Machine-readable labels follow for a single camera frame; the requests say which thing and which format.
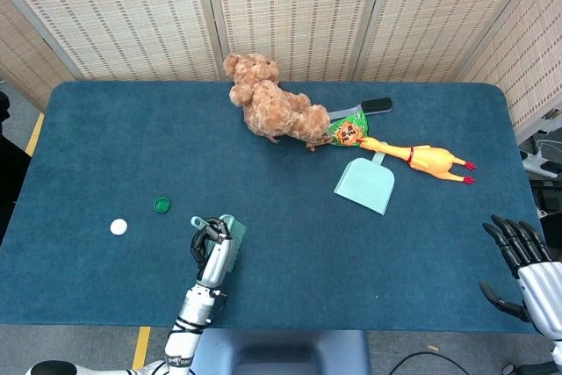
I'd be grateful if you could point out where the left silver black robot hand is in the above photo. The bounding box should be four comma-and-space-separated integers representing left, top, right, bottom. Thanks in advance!
189, 216, 234, 291

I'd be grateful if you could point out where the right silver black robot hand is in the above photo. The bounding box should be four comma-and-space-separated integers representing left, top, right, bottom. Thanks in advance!
478, 214, 562, 341

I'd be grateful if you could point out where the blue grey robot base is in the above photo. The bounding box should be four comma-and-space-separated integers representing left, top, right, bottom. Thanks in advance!
182, 328, 372, 375

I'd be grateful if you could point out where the black equipment case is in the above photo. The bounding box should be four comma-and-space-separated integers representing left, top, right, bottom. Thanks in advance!
529, 179, 562, 235

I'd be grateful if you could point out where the blue felt table cover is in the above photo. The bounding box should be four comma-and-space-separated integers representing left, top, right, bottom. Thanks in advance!
0, 80, 562, 335

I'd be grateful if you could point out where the white power strip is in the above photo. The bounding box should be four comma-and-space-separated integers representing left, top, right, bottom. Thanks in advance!
520, 150, 562, 179

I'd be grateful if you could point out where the brown teddy bear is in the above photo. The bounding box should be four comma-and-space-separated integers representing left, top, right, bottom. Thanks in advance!
222, 53, 331, 152

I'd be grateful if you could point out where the mint green dustpan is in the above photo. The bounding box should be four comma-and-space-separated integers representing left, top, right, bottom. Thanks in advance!
333, 151, 395, 217

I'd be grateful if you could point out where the yellow rubber chicken toy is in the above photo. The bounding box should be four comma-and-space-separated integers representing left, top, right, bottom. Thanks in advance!
357, 136, 478, 186

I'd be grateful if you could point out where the green snack bag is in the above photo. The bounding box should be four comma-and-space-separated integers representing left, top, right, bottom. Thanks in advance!
322, 112, 371, 148

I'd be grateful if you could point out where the woven folding screen panel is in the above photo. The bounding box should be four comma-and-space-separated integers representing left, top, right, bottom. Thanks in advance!
0, 0, 76, 112
350, 0, 545, 84
0, 0, 229, 83
201, 0, 390, 83
458, 0, 562, 143

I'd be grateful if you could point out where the black grey handled brush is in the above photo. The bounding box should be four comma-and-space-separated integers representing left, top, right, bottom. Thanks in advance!
327, 97, 393, 121

